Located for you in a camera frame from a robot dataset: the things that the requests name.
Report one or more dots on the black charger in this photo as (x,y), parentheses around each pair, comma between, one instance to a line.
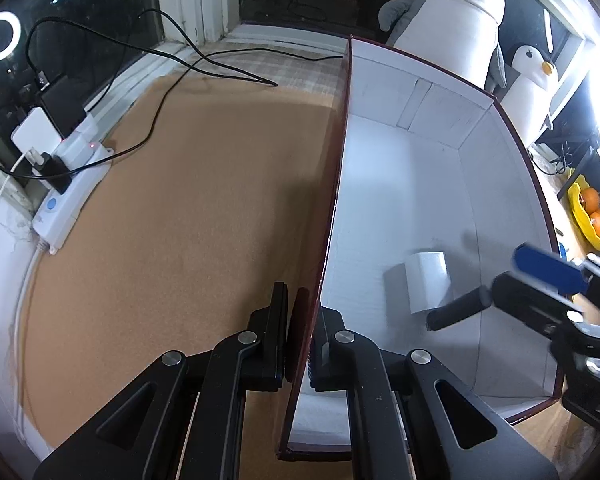
(62,102)

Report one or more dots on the large penguin plush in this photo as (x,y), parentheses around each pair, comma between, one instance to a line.
(445,20)

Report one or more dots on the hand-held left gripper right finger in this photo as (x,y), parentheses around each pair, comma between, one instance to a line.
(330,355)

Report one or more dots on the white power strip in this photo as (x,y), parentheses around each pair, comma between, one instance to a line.
(75,195)

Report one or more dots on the white cardboard box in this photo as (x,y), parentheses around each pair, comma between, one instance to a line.
(405,185)

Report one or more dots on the black plug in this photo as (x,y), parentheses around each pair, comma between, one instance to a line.
(55,175)

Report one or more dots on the orange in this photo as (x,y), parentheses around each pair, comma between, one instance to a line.
(599,224)
(591,199)

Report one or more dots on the black cylinder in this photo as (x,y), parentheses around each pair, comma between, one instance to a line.
(455,310)

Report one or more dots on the brown mat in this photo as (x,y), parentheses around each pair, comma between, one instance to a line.
(180,235)

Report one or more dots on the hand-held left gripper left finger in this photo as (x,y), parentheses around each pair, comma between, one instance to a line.
(275,340)

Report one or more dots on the small penguin plush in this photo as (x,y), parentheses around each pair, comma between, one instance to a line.
(527,95)

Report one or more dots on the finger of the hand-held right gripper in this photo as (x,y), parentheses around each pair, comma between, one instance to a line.
(550,270)
(530,302)

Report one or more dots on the yellow bowl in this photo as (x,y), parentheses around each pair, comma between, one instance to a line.
(577,210)

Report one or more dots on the white charger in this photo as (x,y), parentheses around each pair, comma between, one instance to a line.
(35,132)

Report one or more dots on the small white box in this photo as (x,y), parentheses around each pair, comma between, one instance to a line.
(425,280)

